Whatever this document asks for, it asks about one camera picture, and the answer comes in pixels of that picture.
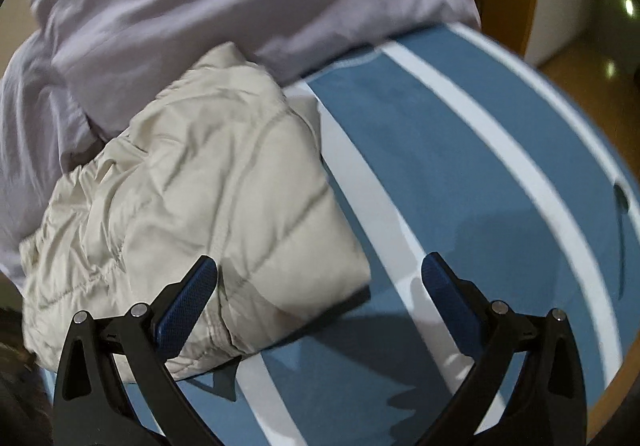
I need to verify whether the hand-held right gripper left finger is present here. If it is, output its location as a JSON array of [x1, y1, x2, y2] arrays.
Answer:
[[52, 255, 219, 446]]

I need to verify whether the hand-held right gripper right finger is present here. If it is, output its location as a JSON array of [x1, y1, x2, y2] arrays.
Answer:
[[421, 251, 588, 446]]

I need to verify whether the beige puffer jacket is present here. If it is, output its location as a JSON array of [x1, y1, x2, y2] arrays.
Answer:
[[20, 41, 373, 381]]

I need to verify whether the blue white striped bed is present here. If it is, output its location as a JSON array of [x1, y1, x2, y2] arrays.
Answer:
[[40, 21, 640, 446]]

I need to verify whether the person's dark clothing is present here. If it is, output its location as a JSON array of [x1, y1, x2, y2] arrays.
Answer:
[[0, 303, 57, 446]]

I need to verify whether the lilac pillow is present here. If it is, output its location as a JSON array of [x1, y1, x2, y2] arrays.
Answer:
[[0, 31, 103, 277], [25, 0, 482, 90]]

